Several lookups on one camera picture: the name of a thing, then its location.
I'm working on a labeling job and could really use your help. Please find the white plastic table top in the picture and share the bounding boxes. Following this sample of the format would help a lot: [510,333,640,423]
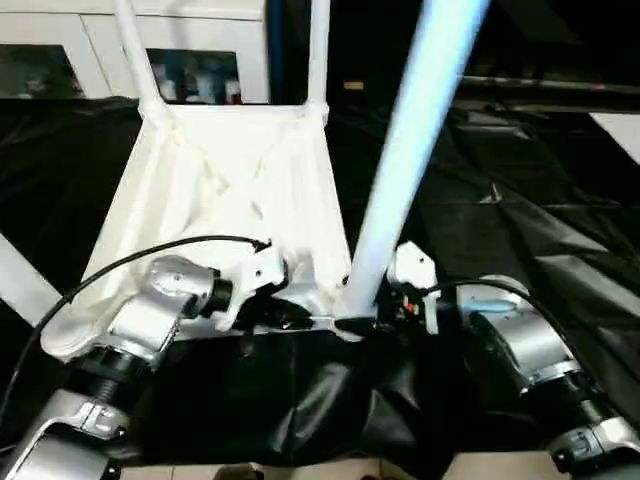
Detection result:
[40,100,363,363]

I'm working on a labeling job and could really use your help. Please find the white cabinet with glass doors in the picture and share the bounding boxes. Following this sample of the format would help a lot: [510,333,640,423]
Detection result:
[0,0,269,106]

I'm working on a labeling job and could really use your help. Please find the white plastic table leg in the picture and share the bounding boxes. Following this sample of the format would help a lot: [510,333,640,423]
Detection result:
[335,0,491,337]
[0,232,65,327]
[110,0,167,117]
[304,0,332,117]

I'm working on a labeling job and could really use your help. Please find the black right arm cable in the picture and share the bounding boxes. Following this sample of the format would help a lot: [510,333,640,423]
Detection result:
[420,278,563,333]

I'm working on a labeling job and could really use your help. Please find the white board corner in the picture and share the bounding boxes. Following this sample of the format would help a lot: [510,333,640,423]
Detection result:
[590,112,640,167]

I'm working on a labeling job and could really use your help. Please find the black mat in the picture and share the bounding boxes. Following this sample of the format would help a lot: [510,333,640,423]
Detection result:
[0,92,640,471]

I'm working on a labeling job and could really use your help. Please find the black left robot foot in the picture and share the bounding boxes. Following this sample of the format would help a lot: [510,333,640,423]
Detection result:
[212,465,263,480]

